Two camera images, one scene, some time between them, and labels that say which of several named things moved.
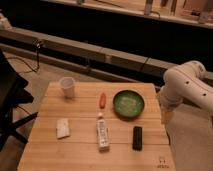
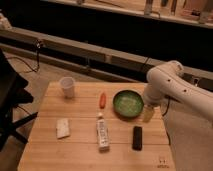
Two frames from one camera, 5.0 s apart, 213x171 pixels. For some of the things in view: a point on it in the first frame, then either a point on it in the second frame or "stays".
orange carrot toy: (102, 101) stays
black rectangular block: (137, 138) stays
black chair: (12, 93) stays
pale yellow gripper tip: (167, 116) to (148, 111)
